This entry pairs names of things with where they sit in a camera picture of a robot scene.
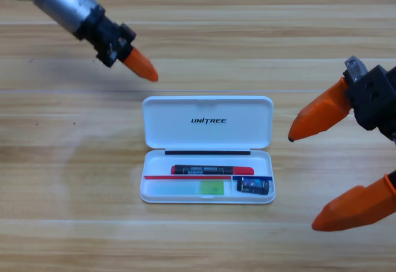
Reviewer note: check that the small dark blue eraser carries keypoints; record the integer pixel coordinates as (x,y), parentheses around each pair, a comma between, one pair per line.
(252,185)

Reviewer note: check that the white Unitree pencil case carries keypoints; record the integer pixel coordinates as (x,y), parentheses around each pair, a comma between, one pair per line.
(207,130)

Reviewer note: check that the red and black marker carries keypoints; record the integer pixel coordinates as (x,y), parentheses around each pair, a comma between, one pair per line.
(210,170)

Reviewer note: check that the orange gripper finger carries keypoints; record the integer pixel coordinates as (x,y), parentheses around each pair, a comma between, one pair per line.
(355,208)

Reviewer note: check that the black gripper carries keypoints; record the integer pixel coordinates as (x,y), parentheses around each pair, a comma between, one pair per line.
(106,38)
(376,99)

